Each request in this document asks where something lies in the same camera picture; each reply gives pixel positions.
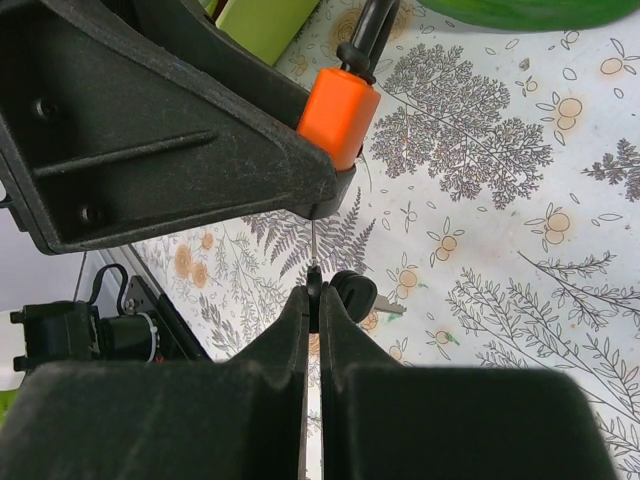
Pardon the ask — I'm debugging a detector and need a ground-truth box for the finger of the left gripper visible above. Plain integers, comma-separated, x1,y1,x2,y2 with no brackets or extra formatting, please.
133,1,309,125
1,1,355,255

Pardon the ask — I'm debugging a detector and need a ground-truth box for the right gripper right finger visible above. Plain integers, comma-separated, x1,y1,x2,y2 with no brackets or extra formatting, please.
319,286,616,479

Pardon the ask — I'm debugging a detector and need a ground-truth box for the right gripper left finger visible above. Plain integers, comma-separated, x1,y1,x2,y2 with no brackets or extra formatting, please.
1,287,308,479

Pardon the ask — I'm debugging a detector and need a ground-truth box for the black head key bunch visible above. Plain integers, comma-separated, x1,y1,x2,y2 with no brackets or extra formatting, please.
306,220,406,334

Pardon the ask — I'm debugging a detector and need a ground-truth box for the orange black padlock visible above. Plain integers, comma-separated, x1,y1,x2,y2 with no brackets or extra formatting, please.
297,0,400,172

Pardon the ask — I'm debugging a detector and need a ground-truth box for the green plastic basket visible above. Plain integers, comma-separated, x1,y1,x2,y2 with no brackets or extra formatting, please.
200,0,318,66

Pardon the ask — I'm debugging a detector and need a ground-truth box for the floral table mat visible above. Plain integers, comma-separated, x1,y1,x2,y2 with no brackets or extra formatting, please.
135,1,639,479

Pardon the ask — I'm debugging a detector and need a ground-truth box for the green bok choy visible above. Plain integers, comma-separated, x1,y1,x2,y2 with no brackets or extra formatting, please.
420,0,639,32

